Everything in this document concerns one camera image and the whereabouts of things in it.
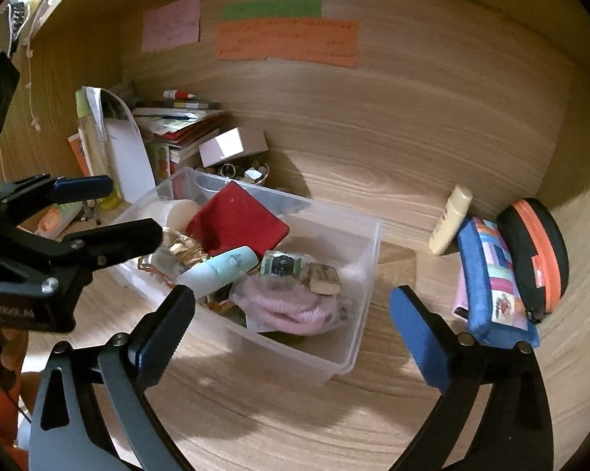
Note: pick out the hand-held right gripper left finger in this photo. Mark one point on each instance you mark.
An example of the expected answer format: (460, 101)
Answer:
(167, 333)

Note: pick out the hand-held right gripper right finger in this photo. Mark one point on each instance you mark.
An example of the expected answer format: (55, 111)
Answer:
(417, 333)

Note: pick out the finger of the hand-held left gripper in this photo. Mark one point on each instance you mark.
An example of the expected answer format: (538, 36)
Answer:
(79, 186)
(123, 238)

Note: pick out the gold shiny trinket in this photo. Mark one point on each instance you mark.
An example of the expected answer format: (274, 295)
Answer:
(187, 250)

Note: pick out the light blue tube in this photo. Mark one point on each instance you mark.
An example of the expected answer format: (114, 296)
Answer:
(216, 265)

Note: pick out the clear plastic storage box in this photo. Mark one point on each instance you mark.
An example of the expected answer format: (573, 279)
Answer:
(344, 255)

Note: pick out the small tan box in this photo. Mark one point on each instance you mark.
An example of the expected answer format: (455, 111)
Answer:
(324, 278)

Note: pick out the red velvet pouch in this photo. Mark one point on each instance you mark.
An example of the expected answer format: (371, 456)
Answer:
(236, 221)

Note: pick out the small green patterned box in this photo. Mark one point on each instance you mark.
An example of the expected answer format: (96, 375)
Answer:
(280, 266)

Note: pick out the wooden desktop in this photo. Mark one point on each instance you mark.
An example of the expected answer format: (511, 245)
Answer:
(275, 427)

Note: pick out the person's left hand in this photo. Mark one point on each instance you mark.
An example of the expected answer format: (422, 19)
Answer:
(11, 353)

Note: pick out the orange book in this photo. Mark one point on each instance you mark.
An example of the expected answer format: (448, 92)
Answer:
(78, 154)

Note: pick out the orange white tube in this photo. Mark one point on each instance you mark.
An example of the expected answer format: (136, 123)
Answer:
(57, 219)

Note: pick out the yellow green bottle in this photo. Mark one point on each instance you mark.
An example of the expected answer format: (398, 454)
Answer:
(94, 147)

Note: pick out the pink flat item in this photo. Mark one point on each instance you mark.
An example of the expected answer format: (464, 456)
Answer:
(460, 299)

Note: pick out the blue patchwork pencil case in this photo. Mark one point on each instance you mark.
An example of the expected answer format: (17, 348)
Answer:
(496, 284)

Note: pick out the cream lotion tube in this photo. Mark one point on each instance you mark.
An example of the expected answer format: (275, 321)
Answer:
(449, 221)

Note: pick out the stack of books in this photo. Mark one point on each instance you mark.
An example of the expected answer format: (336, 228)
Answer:
(182, 130)

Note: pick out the red white marker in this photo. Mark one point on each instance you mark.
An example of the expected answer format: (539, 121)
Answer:
(177, 94)

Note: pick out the small trinket basket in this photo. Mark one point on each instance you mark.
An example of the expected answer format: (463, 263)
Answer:
(246, 174)

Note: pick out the black case orange zipper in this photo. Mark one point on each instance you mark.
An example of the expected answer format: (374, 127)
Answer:
(520, 240)

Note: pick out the white pink cardboard box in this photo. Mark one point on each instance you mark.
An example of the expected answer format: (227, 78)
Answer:
(231, 147)

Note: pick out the metal wristwatch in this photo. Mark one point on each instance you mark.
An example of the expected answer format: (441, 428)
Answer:
(16, 19)

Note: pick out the pink sticky note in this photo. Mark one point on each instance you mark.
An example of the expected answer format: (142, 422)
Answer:
(171, 24)

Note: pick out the orange sticky note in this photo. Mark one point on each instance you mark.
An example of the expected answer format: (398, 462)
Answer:
(285, 41)

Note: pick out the green sticky note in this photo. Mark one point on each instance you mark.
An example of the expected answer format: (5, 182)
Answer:
(273, 10)

